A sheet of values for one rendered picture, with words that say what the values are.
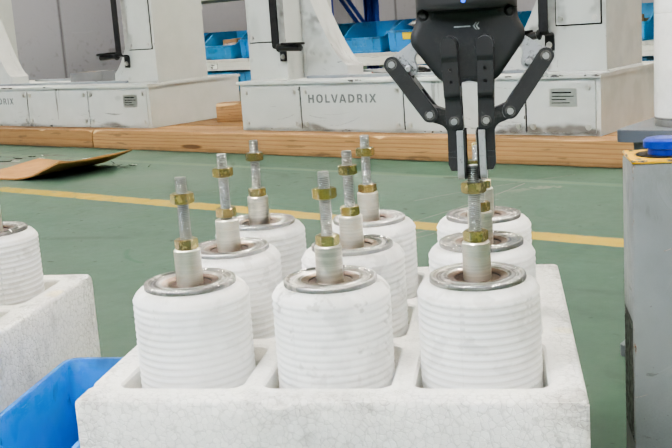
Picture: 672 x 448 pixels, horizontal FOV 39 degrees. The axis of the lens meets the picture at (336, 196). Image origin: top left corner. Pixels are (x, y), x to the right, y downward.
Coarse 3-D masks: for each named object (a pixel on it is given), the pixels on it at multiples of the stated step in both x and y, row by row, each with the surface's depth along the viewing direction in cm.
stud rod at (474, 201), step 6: (468, 168) 73; (474, 168) 73; (468, 174) 73; (474, 174) 73; (468, 180) 73; (474, 180) 73; (468, 198) 74; (474, 198) 73; (468, 204) 74; (474, 204) 74; (468, 210) 74; (474, 210) 74; (480, 210) 74; (468, 216) 74; (474, 216) 74; (480, 216) 74; (474, 222) 74; (480, 222) 74; (474, 228) 74; (480, 228) 74
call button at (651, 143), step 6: (648, 138) 89; (654, 138) 89; (660, 138) 89; (666, 138) 88; (648, 144) 89; (654, 144) 88; (660, 144) 88; (666, 144) 87; (648, 150) 89; (654, 150) 89; (660, 150) 88; (666, 150) 88
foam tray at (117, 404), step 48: (96, 384) 78; (576, 384) 71; (96, 432) 74; (144, 432) 74; (192, 432) 73; (240, 432) 72; (288, 432) 72; (336, 432) 71; (384, 432) 70; (432, 432) 70; (480, 432) 69; (528, 432) 69; (576, 432) 68
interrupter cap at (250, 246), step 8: (216, 240) 93; (240, 240) 93; (248, 240) 92; (256, 240) 92; (264, 240) 92; (200, 248) 90; (208, 248) 91; (216, 248) 91; (248, 248) 90; (256, 248) 89; (264, 248) 89; (208, 256) 87; (216, 256) 87; (224, 256) 87; (232, 256) 87; (240, 256) 87
